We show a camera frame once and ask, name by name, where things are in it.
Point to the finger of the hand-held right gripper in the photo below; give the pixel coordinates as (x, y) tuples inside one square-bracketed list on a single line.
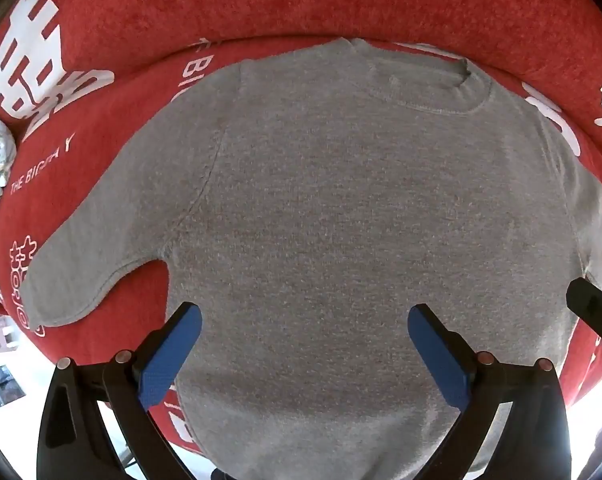
[(593, 305)]

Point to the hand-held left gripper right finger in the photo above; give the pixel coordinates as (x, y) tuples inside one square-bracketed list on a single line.
[(438, 355)]

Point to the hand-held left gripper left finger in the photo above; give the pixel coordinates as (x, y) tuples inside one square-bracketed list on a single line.
[(168, 355)]

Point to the grey knit sweater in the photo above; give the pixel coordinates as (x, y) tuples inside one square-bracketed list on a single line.
[(331, 200)]

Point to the red blanket with white print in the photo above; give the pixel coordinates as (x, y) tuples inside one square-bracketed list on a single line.
[(281, 5)]

